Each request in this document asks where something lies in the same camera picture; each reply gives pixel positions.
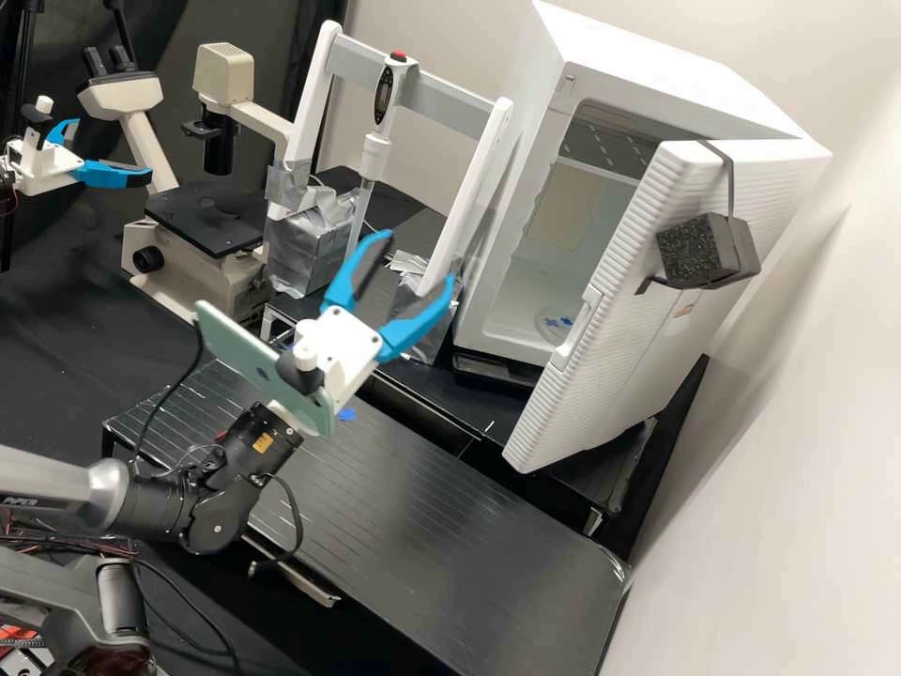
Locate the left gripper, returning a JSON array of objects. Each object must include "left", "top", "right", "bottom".
[{"left": 7, "top": 117, "right": 156, "bottom": 198}]

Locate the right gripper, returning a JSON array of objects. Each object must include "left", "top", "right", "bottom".
[{"left": 295, "top": 230, "right": 457, "bottom": 416}]

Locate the incubator door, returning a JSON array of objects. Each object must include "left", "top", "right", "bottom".
[{"left": 502, "top": 137, "right": 764, "bottom": 474}]

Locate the left phone holder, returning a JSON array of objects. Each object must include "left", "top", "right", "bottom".
[{"left": 19, "top": 95, "right": 57, "bottom": 177}]

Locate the white pipette stand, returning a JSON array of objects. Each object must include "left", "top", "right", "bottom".
[{"left": 263, "top": 19, "right": 516, "bottom": 364}]

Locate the cream microscope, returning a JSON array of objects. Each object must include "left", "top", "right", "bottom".
[{"left": 75, "top": 41, "right": 298, "bottom": 315}]

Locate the petri dish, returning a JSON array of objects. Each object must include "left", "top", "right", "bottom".
[{"left": 536, "top": 309, "right": 587, "bottom": 347}]

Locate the pipette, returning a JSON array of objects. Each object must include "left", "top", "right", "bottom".
[{"left": 344, "top": 52, "right": 421, "bottom": 266}]

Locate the white incubator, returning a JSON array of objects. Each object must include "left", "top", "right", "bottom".
[{"left": 452, "top": 0, "right": 835, "bottom": 441}]

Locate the right wrist camera phone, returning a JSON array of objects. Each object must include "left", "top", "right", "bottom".
[{"left": 193, "top": 300, "right": 338, "bottom": 439}]

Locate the black cable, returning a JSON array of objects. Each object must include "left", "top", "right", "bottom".
[
  {"left": 247, "top": 472, "right": 305, "bottom": 568},
  {"left": 130, "top": 325, "right": 206, "bottom": 463}
]

